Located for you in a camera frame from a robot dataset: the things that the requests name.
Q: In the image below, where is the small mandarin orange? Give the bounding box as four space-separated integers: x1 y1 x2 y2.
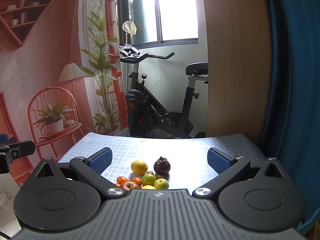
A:
131 177 142 187
117 176 128 185

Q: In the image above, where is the large red apple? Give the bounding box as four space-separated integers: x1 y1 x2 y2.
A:
119 181 140 194

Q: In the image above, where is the blue plaid tablecloth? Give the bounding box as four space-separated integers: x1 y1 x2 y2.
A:
60 133 266 192

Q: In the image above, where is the large yellow lemon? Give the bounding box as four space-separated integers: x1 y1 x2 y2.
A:
131 160 148 176

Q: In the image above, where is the green apple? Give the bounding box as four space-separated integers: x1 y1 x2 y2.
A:
142 173 157 186

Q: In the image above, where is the yellow lemon near plate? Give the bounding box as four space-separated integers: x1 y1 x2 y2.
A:
141 185 156 190

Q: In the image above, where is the purple mangosteen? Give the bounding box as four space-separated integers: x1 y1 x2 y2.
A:
153 157 171 174

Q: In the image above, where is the small yellow-green apple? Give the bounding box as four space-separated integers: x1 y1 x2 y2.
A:
153 178 169 190

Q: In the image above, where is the dark blue curtain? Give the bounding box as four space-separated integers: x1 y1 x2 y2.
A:
260 0 319 233

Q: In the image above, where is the black exercise bike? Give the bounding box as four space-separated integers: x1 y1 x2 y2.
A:
119 43 209 139

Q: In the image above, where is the printed room backdrop poster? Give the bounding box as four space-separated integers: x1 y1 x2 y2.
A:
1 0 128 187

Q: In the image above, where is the wooden wardrobe panel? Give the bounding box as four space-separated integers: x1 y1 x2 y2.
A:
203 0 271 141

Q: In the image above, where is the window with dark frame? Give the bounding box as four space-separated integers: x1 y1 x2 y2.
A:
117 0 199 49

